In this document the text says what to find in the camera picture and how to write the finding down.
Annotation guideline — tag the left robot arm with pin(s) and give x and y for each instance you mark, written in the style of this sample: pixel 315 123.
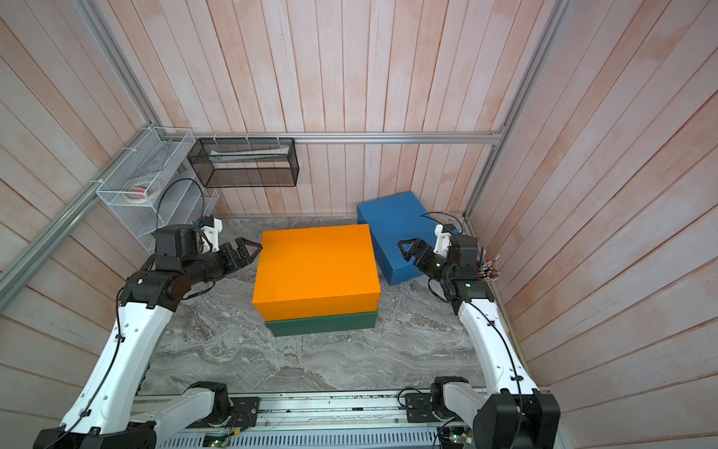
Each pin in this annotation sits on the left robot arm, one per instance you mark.
pixel 101 415

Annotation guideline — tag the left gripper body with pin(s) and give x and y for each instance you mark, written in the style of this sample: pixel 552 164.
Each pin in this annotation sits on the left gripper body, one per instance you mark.
pixel 204 266

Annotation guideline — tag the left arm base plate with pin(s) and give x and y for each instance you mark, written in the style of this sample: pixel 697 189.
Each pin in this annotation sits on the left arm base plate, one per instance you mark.
pixel 235 412

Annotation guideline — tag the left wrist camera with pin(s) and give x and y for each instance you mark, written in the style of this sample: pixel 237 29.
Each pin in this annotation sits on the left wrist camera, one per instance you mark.
pixel 210 229

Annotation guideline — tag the black mesh wall basket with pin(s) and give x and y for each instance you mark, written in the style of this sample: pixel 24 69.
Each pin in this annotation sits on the black mesh wall basket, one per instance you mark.
pixel 237 175

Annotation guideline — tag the white wire shelf rack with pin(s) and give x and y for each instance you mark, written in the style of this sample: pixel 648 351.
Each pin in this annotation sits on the white wire shelf rack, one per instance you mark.
pixel 157 153

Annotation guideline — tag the green shoebox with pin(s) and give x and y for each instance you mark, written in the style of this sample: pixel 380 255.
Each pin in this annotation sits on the green shoebox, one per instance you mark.
pixel 323 324

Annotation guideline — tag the pencils bundle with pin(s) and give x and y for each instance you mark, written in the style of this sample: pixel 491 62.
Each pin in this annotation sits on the pencils bundle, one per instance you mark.
pixel 487 268

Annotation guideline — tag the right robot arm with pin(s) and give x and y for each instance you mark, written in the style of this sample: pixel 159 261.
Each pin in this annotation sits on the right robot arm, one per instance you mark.
pixel 513 412

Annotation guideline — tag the blue shoebox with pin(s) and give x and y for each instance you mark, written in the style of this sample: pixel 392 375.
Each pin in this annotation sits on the blue shoebox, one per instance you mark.
pixel 391 220

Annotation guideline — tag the tape roll in rack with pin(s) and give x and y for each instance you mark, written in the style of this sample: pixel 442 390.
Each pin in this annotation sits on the tape roll in rack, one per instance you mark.
pixel 143 191

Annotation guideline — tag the papers in black basket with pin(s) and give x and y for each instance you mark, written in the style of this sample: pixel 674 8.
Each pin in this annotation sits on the papers in black basket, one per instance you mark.
pixel 252 156

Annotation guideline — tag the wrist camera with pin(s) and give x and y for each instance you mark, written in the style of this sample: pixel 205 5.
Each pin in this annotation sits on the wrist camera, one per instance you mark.
pixel 210 229
pixel 443 235

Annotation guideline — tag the orange shoebox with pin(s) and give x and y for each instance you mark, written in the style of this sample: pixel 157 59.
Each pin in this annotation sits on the orange shoebox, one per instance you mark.
pixel 316 272

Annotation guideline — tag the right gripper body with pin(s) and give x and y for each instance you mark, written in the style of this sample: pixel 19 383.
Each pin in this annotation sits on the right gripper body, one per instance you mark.
pixel 437 267

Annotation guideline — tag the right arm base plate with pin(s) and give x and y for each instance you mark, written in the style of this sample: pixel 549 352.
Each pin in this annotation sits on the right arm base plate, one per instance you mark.
pixel 420 408

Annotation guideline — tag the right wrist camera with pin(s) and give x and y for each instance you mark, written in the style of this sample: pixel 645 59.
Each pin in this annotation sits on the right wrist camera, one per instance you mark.
pixel 443 235

